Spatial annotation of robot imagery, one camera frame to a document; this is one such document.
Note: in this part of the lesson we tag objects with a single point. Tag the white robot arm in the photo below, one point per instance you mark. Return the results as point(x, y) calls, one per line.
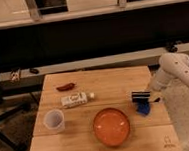
point(170, 65)

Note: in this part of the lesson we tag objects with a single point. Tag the orange bowl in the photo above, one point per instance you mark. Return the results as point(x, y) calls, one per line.
point(111, 127)

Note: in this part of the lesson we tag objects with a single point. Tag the translucent plastic cup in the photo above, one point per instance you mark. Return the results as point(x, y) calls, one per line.
point(54, 120)

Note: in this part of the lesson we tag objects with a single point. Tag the white plastic bottle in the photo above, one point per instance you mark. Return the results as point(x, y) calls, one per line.
point(77, 99)

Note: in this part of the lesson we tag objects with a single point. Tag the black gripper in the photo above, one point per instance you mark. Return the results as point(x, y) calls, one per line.
point(144, 96)

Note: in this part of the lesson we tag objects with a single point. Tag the blue eraser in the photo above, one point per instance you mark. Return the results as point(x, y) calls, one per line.
point(143, 108)

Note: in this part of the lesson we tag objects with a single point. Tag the red chili pepper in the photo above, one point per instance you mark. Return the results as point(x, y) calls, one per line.
point(66, 87)

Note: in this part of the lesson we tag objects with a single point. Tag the metal window rail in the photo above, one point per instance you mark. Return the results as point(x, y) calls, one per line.
point(136, 58)

